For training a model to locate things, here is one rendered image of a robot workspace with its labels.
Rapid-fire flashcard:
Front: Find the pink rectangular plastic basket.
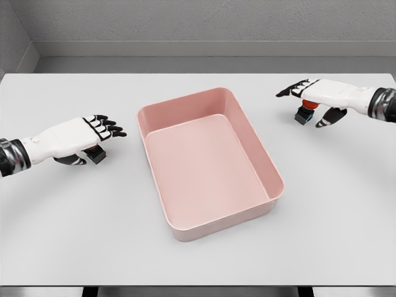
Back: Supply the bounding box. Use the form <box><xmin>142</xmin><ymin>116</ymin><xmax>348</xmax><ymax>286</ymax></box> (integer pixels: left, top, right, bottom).
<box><xmin>136</xmin><ymin>87</ymin><xmax>286</xmax><ymax>243</ymax></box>

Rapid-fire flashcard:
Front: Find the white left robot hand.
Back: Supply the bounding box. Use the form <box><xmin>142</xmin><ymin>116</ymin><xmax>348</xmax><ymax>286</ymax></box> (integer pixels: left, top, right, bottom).
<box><xmin>41</xmin><ymin>114</ymin><xmax>127</xmax><ymax>167</ymax></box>

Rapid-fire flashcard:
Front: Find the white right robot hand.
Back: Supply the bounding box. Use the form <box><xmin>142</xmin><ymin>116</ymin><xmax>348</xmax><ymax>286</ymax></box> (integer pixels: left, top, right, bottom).
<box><xmin>275</xmin><ymin>79</ymin><xmax>348</xmax><ymax>129</ymax></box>

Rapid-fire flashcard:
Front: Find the black red-button industrial switch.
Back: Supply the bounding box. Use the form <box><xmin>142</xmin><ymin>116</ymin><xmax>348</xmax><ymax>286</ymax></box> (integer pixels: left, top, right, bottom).
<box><xmin>294</xmin><ymin>100</ymin><xmax>319</xmax><ymax>124</ymax></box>
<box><xmin>83</xmin><ymin>146</ymin><xmax>106</xmax><ymax>165</ymax></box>

